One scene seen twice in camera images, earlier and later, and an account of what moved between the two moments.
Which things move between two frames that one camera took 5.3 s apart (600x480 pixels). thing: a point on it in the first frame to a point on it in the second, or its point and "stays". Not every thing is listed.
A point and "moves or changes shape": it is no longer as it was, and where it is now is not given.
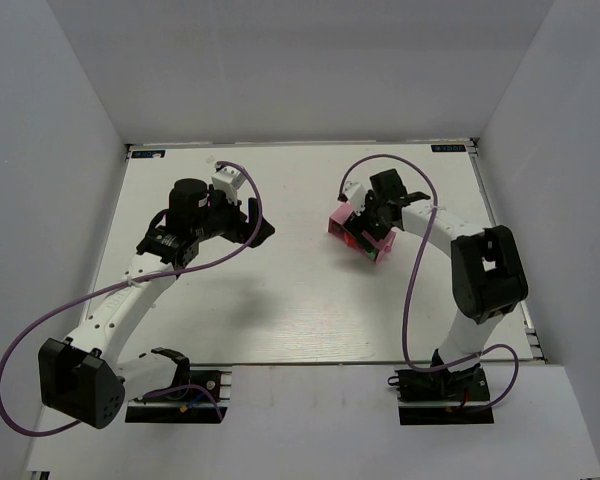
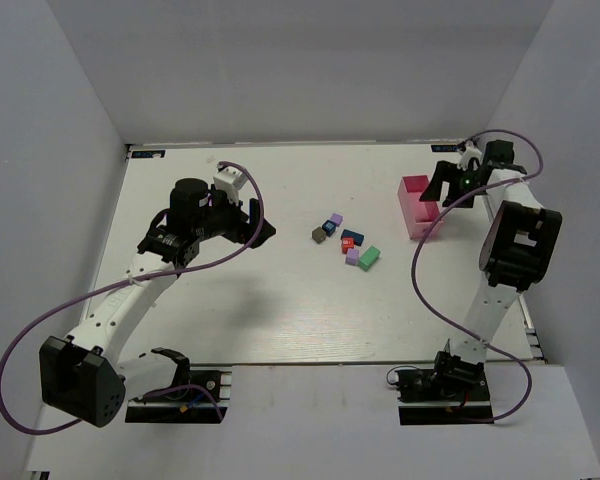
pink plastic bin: x=335 y=227 moves or changes shape
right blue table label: x=448 y=148 stays
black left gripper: x=241 y=226 stays
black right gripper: x=368 y=226 to x=453 y=179
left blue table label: x=148 y=154 stays
